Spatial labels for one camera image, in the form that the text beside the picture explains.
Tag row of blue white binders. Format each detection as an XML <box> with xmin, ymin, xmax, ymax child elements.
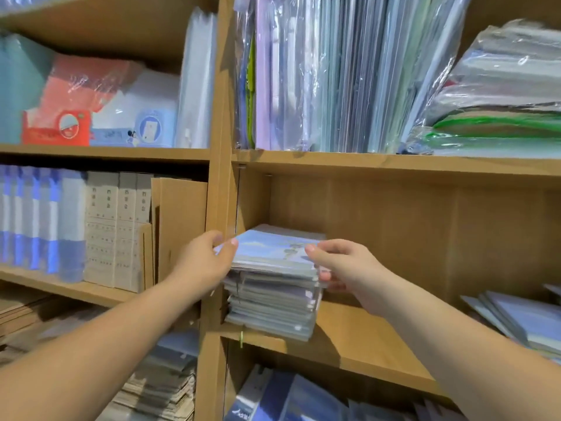
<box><xmin>0</xmin><ymin>166</ymin><xmax>89</xmax><ymax>282</ymax></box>

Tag row of plastic wrapped folders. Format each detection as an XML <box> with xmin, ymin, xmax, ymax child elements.
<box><xmin>232</xmin><ymin>0</ymin><xmax>475</xmax><ymax>154</ymax></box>

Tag stack of large blue notebooks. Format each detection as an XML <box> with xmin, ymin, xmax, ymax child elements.
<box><xmin>214</xmin><ymin>225</ymin><xmax>328</xmax><ymax>341</ymax></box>

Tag wooden shelf unit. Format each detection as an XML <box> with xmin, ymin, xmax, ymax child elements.
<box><xmin>0</xmin><ymin>0</ymin><xmax>561</xmax><ymax>421</ymax></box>

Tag row of patterned notebooks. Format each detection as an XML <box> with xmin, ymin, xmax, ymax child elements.
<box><xmin>223</xmin><ymin>364</ymin><xmax>466</xmax><ymax>421</ymax></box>

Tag red packaged item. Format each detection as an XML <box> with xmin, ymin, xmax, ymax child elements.
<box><xmin>22</xmin><ymin>55</ymin><xmax>137</xmax><ymax>147</ymax></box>

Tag pale teal folder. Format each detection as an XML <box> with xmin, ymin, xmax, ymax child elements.
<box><xmin>0</xmin><ymin>34</ymin><xmax>56</xmax><ymax>146</ymax></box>

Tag pile of small notebooks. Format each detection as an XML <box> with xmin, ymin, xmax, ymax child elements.
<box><xmin>460</xmin><ymin>283</ymin><xmax>561</xmax><ymax>360</ymax></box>

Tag person's left hand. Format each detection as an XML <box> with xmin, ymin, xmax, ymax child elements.
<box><xmin>167</xmin><ymin>229</ymin><xmax>240</xmax><ymax>300</ymax></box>

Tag stack of flat wrapped packets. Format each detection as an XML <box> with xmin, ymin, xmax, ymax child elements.
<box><xmin>0</xmin><ymin>285</ymin><xmax>201</xmax><ymax>421</ymax></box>

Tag person's right forearm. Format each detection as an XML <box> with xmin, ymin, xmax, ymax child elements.
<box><xmin>363</xmin><ymin>276</ymin><xmax>561</xmax><ymax>421</ymax></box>

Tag person's left forearm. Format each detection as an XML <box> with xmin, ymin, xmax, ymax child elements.
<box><xmin>0</xmin><ymin>276</ymin><xmax>198</xmax><ymax>421</ymax></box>

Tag person's right hand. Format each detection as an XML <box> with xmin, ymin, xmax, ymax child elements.
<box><xmin>304</xmin><ymin>239</ymin><xmax>391</xmax><ymax>314</ymax></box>

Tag white file boxes row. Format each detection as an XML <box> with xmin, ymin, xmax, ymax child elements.
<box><xmin>83</xmin><ymin>171</ymin><xmax>154</xmax><ymax>293</ymax></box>

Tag blue white packaged items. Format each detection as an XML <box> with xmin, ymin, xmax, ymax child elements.
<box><xmin>92</xmin><ymin>8</ymin><xmax>219</xmax><ymax>150</ymax></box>

